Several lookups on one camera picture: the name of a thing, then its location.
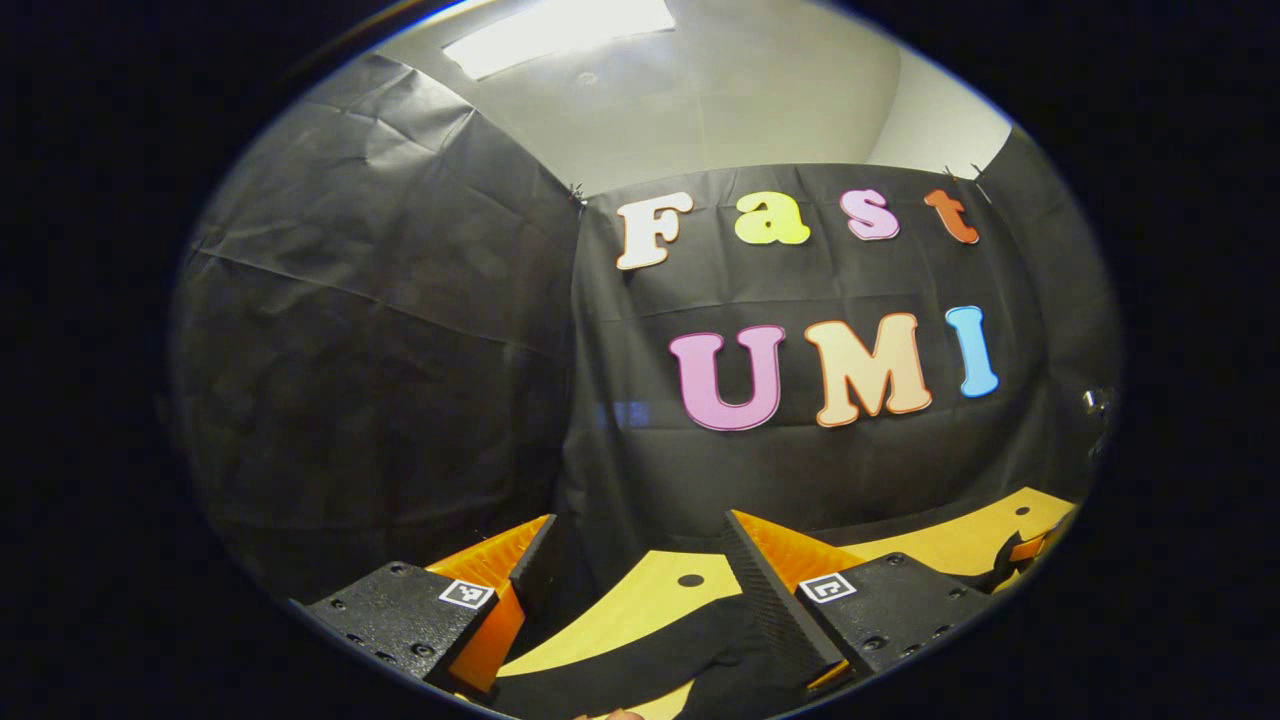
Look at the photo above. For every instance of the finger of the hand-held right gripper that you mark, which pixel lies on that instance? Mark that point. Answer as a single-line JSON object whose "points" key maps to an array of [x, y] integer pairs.
{"points": [[1028, 548]]}

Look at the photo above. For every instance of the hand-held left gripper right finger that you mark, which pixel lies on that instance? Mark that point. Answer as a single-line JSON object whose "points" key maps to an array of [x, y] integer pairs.
{"points": [[765, 600]]}

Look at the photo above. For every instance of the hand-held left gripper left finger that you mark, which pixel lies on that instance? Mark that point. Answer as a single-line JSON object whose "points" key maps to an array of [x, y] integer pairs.
{"points": [[530, 572]]}

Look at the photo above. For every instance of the black jacket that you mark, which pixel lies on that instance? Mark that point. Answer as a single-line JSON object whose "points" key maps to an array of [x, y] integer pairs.
{"points": [[620, 670]]}

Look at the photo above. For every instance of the black backdrop cloth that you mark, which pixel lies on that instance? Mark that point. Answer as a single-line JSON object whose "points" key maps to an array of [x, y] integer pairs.
{"points": [[380, 380]]}

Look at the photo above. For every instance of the ceiling light panel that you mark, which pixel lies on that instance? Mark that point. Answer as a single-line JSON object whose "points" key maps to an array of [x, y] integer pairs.
{"points": [[560, 30]]}

